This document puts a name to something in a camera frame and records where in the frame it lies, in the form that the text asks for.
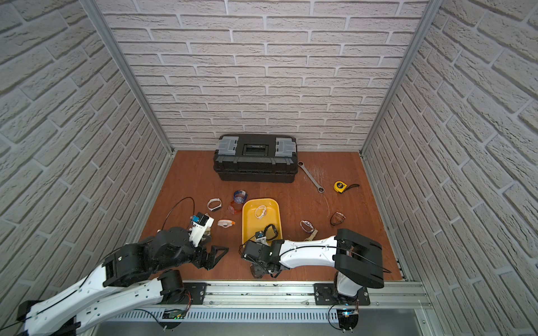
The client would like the dark brown strap watch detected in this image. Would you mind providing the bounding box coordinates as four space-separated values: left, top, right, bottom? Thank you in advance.
250 264 266 279

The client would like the pink orange watch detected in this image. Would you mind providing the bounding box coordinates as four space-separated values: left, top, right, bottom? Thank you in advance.
217 219 235 228

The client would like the clear white watch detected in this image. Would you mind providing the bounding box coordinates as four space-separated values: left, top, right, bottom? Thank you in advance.
254 204 267 220

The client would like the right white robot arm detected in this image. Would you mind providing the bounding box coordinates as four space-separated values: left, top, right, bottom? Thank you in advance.
239 229 389 305

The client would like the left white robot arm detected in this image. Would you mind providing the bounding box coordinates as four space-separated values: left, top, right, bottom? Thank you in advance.
17 228 229 335

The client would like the white band watch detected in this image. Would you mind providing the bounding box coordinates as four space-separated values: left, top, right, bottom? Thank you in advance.
207 197 222 212

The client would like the red transparent watch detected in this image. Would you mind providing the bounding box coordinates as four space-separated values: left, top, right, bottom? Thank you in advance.
228 202 243 215

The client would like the blue transparent watch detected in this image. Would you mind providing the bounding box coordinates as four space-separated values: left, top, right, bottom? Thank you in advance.
233 190 248 204

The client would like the yellow rectangular tray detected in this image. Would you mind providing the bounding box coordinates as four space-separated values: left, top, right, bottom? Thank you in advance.
242 198 283 243

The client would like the silver combination wrench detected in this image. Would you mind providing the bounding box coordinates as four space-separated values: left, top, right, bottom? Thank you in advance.
298 161 324 193

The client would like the black plastic toolbox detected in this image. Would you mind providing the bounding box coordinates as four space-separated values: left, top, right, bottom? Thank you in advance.
213 134 298 183

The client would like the yellow tape measure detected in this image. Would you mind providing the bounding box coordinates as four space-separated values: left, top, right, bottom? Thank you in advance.
333 181 347 194

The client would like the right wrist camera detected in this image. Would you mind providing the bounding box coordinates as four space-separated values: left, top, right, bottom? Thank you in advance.
254 224 279 246

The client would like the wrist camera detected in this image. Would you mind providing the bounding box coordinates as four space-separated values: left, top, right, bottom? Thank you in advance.
254 224 279 246
189 213 214 247

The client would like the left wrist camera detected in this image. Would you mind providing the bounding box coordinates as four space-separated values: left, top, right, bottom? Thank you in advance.
189 213 214 247

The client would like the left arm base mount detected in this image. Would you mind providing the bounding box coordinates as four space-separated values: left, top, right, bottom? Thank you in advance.
160 282 207 305

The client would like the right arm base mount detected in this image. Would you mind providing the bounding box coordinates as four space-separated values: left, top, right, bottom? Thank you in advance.
313 283 371 307

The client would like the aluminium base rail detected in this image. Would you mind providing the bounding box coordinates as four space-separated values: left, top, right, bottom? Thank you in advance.
110 281 433 325

